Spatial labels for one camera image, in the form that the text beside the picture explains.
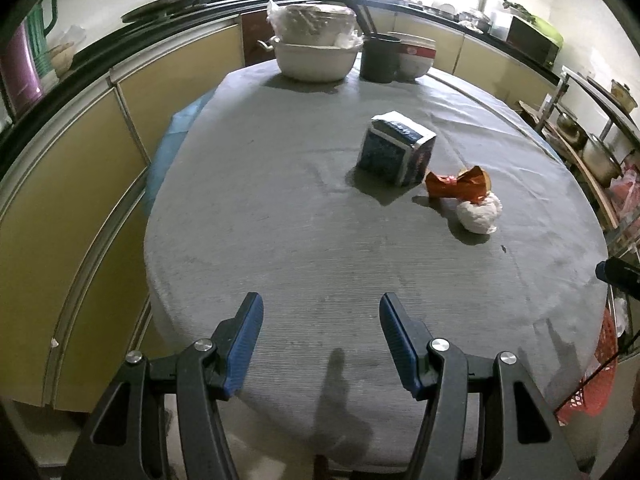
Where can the black chopsticks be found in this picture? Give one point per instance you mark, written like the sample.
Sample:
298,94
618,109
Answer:
357,10

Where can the microwave oven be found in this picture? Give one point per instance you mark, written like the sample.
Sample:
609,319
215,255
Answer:
532,42

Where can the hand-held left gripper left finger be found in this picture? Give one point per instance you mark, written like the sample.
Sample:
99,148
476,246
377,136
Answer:
240,350

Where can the grey tablecloth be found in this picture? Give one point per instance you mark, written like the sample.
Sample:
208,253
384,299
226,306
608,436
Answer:
280,220

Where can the pink plastic bag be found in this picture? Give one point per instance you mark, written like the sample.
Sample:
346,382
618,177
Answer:
627,190

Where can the dark blue box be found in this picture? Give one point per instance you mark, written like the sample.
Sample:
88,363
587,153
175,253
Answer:
385,155

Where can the metal storage rack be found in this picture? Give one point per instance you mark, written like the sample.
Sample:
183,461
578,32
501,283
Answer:
590,170

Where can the blue plastic table cover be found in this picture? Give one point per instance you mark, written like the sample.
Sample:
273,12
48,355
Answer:
170,145

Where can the green thermos jug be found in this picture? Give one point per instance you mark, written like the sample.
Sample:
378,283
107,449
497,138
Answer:
42,35

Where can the small steel pot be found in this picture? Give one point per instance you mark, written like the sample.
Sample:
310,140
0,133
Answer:
571,129

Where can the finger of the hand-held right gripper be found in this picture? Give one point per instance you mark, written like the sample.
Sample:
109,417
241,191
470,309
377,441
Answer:
622,275

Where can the pink thermos bottle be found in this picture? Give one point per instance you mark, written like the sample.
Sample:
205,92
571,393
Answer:
20,70

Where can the red plastic basket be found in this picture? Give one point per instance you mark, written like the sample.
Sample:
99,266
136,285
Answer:
592,385

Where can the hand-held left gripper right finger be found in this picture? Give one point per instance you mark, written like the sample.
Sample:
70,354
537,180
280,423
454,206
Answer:
402,350

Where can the large steel pot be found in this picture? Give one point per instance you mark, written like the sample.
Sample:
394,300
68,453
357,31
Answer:
602,160

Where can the green plastic basin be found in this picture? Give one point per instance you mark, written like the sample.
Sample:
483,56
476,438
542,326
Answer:
547,27

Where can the bagged stack of bowls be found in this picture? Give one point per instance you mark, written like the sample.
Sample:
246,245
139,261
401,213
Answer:
310,22

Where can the white red bowl stack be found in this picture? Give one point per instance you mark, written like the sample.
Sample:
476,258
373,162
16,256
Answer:
415,62

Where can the black cup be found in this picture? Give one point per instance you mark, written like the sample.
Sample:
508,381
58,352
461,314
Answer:
377,60

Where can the white basin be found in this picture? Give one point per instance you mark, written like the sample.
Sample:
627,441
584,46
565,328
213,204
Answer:
315,65

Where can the white tissue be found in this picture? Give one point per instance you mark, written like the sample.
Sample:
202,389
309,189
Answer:
477,215

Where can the red orange wrapper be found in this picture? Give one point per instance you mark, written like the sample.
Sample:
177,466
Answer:
460,185

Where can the lidded enamel pot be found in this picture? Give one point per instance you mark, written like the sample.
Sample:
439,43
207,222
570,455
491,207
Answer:
625,95

